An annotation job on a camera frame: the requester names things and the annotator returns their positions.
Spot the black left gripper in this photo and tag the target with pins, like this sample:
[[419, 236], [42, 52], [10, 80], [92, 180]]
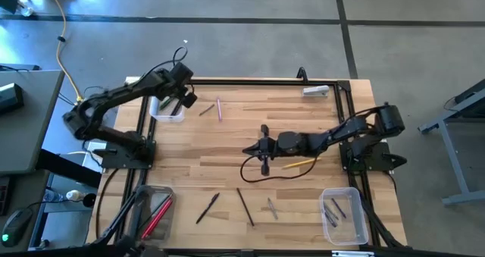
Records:
[[182, 75]]

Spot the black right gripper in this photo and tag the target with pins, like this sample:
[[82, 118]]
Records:
[[276, 146]]

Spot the green pen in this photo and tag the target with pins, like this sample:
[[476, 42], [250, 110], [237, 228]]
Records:
[[166, 104]]

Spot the yellow pencil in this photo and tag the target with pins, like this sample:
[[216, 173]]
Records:
[[303, 162]]

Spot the pink pen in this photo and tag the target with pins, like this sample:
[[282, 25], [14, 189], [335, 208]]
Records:
[[219, 109]]

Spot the dark blue pencil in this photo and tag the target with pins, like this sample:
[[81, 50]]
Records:
[[245, 207]]

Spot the grey crayon Madisi print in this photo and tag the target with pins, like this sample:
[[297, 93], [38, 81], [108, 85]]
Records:
[[273, 208]]

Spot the grey pen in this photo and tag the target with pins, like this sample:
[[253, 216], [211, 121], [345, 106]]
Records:
[[338, 207]]

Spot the red pencil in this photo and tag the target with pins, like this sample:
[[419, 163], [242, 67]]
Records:
[[159, 218], [155, 223], [163, 213]]

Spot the green pencil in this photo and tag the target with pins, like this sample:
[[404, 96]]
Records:
[[159, 210]]

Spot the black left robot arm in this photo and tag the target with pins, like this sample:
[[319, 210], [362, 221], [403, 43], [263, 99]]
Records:
[[121, 92]]

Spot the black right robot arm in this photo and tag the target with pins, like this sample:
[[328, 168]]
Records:
[[341, 133]]

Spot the frosted white plastic bin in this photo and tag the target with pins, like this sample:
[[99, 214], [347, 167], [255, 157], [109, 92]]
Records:
[[166, 117]]

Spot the black click pen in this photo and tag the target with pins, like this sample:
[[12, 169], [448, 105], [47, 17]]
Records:
[[207, 208]]

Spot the white stapler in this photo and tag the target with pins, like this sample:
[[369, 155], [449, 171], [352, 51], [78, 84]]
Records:
[[316, 90]]

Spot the black table clamp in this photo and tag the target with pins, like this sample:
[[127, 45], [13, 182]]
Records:
[[302, 69]]

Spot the clear plastic bin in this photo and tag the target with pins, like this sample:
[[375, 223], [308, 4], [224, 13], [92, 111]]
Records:
[[352, 226]]

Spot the dark grey translucent bin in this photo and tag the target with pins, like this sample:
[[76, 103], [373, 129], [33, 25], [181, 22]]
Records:
[[132, 211]]

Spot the black diagonal strut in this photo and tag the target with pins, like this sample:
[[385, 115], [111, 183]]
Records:
[[113, 221], [379, 223]]

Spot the black desk leg beam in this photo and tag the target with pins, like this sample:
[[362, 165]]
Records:
[[68, 170]]

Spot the small white bottle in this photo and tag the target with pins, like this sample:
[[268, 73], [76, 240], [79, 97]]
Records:
[[74, 195]]

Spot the grey desk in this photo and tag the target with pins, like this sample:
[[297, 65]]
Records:
[[30, 135]]

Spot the black device box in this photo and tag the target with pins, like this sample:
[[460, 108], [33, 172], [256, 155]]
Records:
[[11, 98]]

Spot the clear plastic water bottle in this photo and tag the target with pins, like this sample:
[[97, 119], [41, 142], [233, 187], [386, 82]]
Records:
[[57, 197]]

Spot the black floor object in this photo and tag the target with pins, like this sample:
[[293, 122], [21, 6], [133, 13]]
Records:
[[7, 1]]

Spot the grey metal side table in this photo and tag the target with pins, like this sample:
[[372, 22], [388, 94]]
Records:
[[452, 162]]

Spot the black keyboard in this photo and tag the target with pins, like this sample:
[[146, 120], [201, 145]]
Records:
[[4, 196]]

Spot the black computer mouse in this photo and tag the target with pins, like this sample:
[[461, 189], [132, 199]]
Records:
[[17, 226]]

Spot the black aluminium table frame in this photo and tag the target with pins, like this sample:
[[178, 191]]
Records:
[[246, 82]]

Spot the silver metal bracket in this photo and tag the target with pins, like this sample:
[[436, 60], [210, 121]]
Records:
[[352, 253]]

